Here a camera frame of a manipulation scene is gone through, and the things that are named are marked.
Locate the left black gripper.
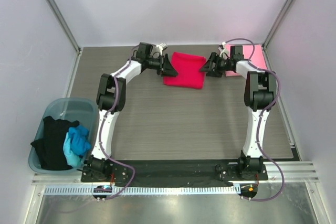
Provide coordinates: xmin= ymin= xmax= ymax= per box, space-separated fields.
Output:
xmin=146 ymin=54 xmax=178 ymax=78

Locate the red t shirt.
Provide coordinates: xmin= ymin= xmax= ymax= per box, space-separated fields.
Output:
xmin=163 ymin=52 xmax=206 ymax=89

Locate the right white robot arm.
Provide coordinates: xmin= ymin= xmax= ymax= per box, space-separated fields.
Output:
xmin=200 ymin=44 xmax=277 ymax=181

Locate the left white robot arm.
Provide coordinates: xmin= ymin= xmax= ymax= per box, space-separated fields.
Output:
xmin=81 ymin=42 xmax=178 ymax=183

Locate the folded pink t shirt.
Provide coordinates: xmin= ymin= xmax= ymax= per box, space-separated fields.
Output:
xmin=224 ymin=45 xmax=267 ymax=78

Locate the blue t shirt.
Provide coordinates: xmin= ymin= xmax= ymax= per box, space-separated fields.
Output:
xmin=62 ymin=125 xmax=91 ymax=168

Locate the blue plastic basket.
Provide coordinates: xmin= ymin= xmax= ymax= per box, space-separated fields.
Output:
xmin=28 ymin=98 xmax=98 ymax=175

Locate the black t shirt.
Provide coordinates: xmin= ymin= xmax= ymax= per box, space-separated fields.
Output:
xmin=31 ymin=116 xmax=80 ymax=170

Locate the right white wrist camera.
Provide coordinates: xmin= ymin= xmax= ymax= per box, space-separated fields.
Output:
xmin=218 ymin=41 xmax=229 ymax=60

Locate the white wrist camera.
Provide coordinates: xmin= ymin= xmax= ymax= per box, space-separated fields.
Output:
xmin=218 ymin=41 xmax=229 ymax=60
xmin=152 ymin=43 xmax=167 ymax=55

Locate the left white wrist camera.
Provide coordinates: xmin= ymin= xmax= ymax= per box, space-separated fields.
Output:
xmin=152 ymin=43 xmax=167 ymax=55

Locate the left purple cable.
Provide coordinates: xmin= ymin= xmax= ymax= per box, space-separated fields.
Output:
xmin=98 ymin=46 xmax=137 ymax=200

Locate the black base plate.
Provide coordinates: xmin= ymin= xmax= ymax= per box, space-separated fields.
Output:
xmin=81 ymin=158 xmax=268 ymax=188

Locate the white slotted cable duct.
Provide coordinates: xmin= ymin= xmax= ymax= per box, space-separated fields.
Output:
xmin=44 ymin=184 xmax=240 ymax=196

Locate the right aluminium frame post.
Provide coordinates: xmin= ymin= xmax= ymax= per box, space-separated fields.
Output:
xmin=262 ymin=0 xmax=295 ymax=50

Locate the aluminium frame post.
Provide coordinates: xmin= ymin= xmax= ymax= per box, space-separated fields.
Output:
xmin=46 ymin=0 xmax=81 ymax=54
xmin=262 ymin=0 xmax=295 ymax=50

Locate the left aluminium frame post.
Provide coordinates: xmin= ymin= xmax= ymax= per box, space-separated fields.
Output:
xmin=46 ymin=0 xmax=81 ymax=54

